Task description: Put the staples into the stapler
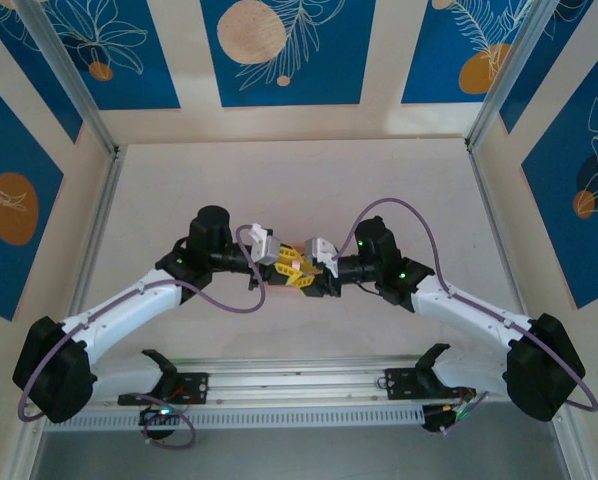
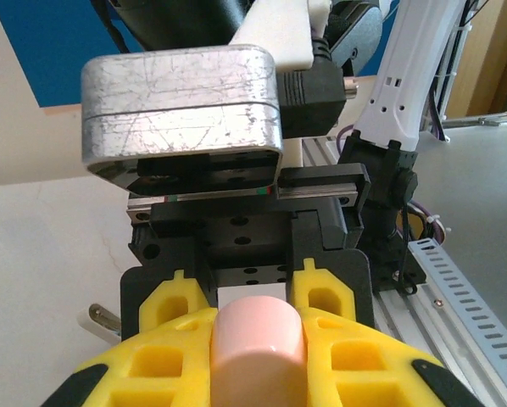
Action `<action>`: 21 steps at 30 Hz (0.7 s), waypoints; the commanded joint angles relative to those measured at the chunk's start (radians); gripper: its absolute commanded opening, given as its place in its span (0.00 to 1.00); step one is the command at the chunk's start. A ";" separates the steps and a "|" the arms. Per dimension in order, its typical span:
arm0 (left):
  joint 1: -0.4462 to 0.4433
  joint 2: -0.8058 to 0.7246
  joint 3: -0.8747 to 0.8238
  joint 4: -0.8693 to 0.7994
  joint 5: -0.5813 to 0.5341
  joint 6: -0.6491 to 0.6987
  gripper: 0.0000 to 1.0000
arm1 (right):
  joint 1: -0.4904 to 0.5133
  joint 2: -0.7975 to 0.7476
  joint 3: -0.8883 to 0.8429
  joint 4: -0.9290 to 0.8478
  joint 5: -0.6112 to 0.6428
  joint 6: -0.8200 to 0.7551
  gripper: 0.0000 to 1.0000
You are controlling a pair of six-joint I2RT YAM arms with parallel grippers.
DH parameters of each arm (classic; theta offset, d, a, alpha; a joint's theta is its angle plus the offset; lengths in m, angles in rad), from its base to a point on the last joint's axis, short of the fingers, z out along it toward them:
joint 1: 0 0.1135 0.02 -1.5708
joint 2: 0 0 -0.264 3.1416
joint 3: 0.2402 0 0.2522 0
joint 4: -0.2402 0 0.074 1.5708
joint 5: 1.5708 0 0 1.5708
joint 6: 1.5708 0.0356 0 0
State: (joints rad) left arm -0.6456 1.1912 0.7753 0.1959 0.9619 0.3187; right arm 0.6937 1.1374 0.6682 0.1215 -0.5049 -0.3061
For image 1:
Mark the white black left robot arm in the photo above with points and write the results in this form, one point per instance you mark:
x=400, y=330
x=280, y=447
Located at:
x=124, y=305

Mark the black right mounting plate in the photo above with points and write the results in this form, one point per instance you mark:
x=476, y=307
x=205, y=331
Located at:
x=401, y=385

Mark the black mounting plate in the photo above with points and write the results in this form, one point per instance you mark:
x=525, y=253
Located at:
x=401, y=385
x=196, y=387

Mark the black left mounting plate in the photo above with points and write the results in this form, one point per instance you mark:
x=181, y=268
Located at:
x=196, y=387

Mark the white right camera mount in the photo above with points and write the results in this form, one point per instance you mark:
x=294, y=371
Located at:
x=328, y=252

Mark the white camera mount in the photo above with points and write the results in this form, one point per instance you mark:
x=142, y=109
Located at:
x=258, y=232
x=328, y=252

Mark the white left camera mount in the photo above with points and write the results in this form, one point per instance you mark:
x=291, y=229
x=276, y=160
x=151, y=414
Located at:
x=258, y=232

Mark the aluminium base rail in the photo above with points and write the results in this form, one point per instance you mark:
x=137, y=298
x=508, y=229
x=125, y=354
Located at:
x=299, y=382

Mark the aluminium side rail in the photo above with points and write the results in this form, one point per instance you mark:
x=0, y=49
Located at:
x=496, y=225
x=95, y=240

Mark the aluminium frame post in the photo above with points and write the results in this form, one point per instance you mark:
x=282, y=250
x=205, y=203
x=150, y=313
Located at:
x=501, y=75
x=76, y=85

